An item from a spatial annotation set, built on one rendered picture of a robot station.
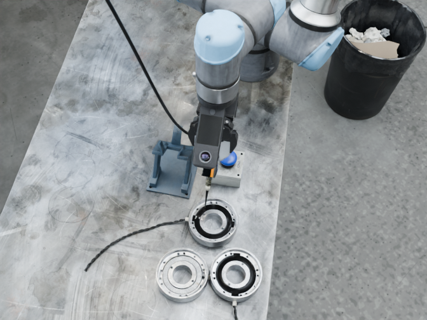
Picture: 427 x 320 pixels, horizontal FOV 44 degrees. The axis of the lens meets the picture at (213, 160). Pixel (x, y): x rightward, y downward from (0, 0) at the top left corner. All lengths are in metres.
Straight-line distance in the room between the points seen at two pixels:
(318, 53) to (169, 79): 0.40
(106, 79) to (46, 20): 1.40
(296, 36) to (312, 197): 1.04
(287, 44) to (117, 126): 0.45
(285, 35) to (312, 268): 1.04
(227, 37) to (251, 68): 0.56
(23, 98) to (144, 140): 1.27
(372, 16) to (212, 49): 1.57
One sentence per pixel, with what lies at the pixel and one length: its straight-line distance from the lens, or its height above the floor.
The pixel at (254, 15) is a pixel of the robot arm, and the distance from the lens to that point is 0.87.
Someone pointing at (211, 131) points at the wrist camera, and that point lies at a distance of 0.94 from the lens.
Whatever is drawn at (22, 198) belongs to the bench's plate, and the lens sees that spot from 1.25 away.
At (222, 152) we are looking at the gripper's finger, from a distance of 1.05.
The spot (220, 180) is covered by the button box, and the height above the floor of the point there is 0.82.
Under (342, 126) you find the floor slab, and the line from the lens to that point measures 2.34.
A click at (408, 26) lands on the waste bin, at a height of 0.37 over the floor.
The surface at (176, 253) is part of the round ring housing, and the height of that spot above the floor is 0.83.
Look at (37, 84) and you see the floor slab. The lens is 2.50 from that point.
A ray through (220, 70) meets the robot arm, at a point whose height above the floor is 1.22.
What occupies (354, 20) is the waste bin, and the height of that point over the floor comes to 0.34.
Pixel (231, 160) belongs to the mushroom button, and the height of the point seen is 0.87.
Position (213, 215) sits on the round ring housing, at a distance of 1.15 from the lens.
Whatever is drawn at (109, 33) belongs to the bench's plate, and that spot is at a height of 0.80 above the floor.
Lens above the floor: 1.85
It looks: 59 degrees down
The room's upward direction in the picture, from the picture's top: 3 degrees clockwise
